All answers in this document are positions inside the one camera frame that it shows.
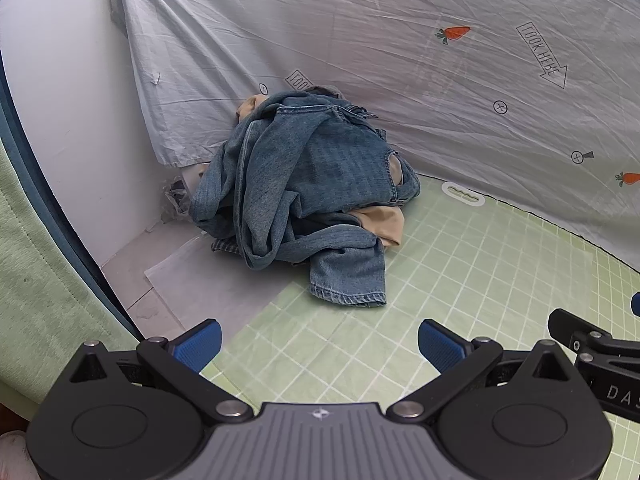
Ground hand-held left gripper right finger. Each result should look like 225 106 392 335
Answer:
386 319 576 423

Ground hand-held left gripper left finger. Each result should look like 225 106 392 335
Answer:
67 319 253 423

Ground blue denim jeans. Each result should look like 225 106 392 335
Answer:
189 86 422 308

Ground green grid mat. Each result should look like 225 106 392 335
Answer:
200 175 640 480

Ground grey plaid cloth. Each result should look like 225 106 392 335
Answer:
210 238 247 257

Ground beige garment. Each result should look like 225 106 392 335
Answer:
236 94 406 250

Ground clear plastic bag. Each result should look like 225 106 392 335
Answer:
160 172 202 227

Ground dark teal curtain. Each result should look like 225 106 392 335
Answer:
0 57 143 343

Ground grey carrot print sheet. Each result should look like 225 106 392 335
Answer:
111 0 640 276

